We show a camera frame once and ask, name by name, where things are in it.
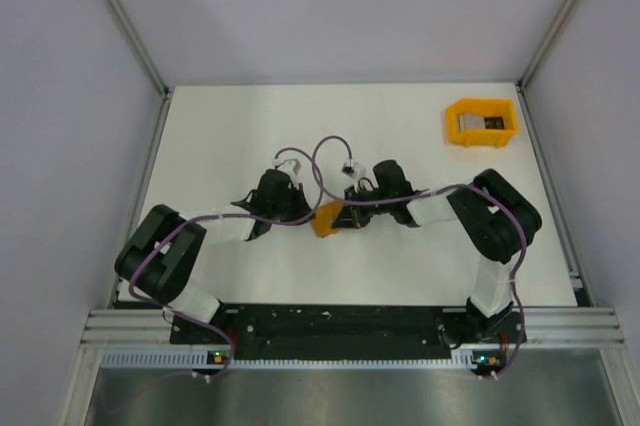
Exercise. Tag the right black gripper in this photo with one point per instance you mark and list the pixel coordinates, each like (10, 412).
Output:
(351, 218)

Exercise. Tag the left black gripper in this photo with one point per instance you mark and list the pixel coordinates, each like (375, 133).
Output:
(302, 209)

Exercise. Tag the orange leather card holder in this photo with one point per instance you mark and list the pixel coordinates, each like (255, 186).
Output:
(325, 215)

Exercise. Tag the silver VIP card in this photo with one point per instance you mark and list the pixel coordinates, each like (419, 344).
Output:
(468, 122)

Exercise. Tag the yellow plastic bin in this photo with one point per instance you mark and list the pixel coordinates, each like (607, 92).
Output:
(483, 107)

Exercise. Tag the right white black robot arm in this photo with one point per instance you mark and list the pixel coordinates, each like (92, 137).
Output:
(498, 220)

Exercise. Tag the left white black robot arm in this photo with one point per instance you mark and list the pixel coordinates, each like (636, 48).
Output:
(160, 256)

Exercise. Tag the black card in bin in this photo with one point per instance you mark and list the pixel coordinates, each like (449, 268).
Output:
(494, 123)

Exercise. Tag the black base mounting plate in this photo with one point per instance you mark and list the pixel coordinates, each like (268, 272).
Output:
(334, 332)

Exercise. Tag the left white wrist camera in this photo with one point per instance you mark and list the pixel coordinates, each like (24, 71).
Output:
(290, 167)

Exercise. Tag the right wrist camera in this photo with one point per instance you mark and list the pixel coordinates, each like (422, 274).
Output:
(353, 169)

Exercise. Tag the white slotted cable duct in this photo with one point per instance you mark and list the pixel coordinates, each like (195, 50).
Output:
(210, 360)

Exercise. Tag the left aluminium frame post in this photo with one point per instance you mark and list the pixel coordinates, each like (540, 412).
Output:
(136, 46)

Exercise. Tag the aluminium frame post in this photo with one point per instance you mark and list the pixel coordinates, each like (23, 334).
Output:
(136, 46)
(553, 33)

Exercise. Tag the aluminium front rail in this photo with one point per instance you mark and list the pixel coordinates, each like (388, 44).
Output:
(581, 327)

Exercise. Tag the right aluminium frame post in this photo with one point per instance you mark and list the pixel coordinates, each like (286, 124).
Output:
(553, 33)

